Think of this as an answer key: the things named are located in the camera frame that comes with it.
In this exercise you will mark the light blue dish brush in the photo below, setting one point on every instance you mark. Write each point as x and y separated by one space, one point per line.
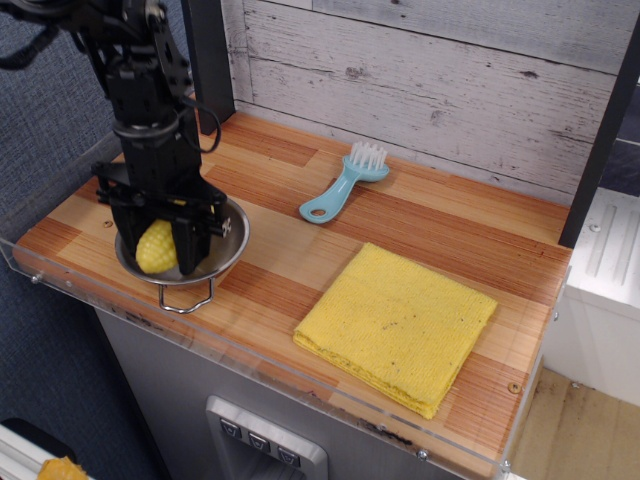
366 162

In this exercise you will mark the clear acrylic edge guard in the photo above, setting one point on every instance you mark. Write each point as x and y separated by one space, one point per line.
498 242

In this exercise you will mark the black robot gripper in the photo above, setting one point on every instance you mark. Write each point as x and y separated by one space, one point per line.
160 178

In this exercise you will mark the white ridged side cabinet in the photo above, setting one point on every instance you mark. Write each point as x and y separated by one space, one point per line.
593 337

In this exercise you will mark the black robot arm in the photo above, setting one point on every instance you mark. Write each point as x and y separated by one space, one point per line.
146 79

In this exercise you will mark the yellow toy corn cob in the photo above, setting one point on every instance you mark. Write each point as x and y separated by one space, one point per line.
156 251

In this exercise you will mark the folded yellow cloth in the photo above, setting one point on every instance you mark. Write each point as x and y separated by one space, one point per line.
401 328

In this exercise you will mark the small yellow object bottom left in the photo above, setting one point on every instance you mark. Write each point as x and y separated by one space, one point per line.
61 469

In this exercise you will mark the silver dispenser button panel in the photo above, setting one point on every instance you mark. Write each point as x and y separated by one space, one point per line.
251 447

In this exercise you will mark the grey toy fridge cabinet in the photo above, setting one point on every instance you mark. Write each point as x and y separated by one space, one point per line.
172 382

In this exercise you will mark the black left frame post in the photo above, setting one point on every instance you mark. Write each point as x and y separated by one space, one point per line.
208 52

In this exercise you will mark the stainless steel two-handled bowl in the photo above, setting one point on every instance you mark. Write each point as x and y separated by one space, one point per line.
224 253

